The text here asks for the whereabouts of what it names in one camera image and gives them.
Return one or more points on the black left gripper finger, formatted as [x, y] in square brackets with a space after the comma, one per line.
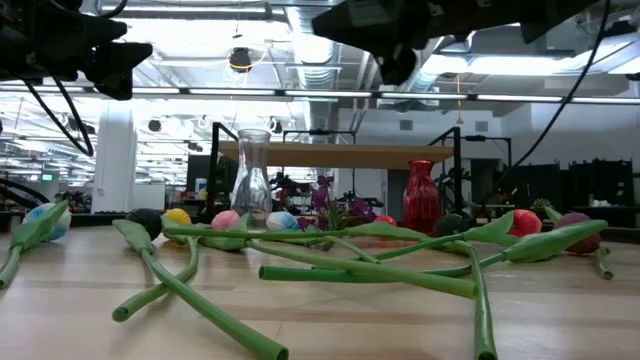
[102, 32]
[122, 67]

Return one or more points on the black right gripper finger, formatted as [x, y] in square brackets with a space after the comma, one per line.
[380, 25]
[398, 65]

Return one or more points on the purple artificial flower bunch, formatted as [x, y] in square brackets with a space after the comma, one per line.
[320, 197]

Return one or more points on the white blue artificial tulip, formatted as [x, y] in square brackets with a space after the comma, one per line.
[282, 221]
[59, 225]

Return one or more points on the pink artificial tulip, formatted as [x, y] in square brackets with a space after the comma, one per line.
[225, 220]

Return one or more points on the orange red artificial tulip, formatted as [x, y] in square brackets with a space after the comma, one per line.
[525, 222]

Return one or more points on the dark maroon artificial tulip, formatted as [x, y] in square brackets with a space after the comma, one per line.
[589, 245]

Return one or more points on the wooden shelf black legs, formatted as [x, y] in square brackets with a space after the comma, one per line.
[335, 156]

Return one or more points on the white pillar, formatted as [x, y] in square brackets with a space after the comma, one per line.
[115, 160]

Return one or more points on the long ceiling light bar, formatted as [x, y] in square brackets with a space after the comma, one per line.
[300, 93]

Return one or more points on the black ceiling device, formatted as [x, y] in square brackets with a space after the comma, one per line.
[240, 59]

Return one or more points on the green exit sign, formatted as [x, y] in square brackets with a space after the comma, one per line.
[47, 177]

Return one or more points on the red glass vase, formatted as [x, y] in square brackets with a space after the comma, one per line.
[421, 200]

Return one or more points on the clear glass vase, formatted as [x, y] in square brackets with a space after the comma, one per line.
[251, 190]

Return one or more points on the potted green plant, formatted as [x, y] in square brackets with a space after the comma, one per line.
[541, 204]

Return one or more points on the silver ventilation duct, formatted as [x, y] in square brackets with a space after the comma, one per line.
[426, 82]
[315, 60]

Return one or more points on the black background station frame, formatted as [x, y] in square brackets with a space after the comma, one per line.
[320, 132]
[475, 138]

